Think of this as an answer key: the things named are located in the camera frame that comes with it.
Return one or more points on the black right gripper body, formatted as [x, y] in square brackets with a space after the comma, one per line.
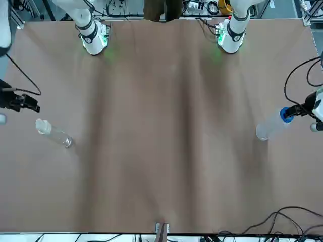
[7, 98]

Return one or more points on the aluminium frame post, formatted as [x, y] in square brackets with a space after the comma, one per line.
[309, 12]
[162, 232]
[18, 15]

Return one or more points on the yellow plastic object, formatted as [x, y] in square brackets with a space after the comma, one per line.
[225, 6]

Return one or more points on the clear drink bottle blue cap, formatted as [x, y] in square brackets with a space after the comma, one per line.
[270, 126]

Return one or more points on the person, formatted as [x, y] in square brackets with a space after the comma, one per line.
[156, 10]

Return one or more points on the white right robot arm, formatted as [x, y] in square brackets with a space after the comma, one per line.
[93, 37]

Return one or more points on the clear condiment bottle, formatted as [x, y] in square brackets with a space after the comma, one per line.
[54, 133]

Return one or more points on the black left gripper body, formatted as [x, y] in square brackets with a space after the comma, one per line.
[311, 103]

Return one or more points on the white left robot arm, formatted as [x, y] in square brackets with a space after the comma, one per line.
[234, 37]

